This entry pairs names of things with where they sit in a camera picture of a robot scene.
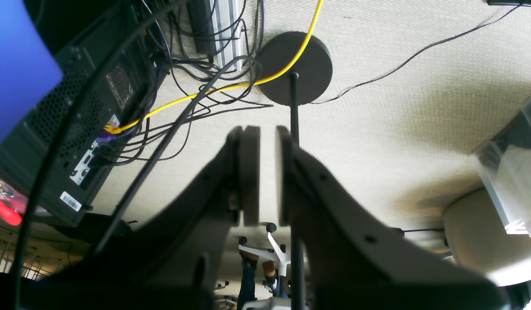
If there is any clear plastic box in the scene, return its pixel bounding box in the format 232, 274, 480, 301
474, 97, 531, 237

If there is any black computer case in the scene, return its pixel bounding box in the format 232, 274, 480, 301
0, 0, 167, 226

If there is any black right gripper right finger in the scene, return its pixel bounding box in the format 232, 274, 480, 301
277, 126, 510, 310

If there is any aluminium frame rail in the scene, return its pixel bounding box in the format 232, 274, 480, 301
209, 0, 246, 72

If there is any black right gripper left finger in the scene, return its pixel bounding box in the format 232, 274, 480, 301
29, 126, 260, 310

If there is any black round stand base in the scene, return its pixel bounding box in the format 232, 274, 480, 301
257, 31, 333, 106

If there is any white office chair base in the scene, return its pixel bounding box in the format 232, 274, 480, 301
238, 223, 307, 310

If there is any blue panel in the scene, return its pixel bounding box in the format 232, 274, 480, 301
0, 0, 63, 145

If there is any yellow cable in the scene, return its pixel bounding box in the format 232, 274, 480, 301
104, 0, 324, 134

